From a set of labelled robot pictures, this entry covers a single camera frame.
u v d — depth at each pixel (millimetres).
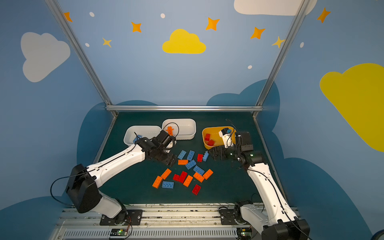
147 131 1110
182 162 933
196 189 824
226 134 677
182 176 865
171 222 734
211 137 1062
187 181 861
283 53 853
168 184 843
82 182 459
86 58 882
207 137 1044
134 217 748
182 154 982
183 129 1085
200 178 882
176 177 861
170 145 680
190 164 936
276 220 387
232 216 747
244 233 718
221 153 662
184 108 1344
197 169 906
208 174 887
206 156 955
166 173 883
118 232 707
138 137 1046
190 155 967
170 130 1116
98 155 1023
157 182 843
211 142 1036
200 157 955
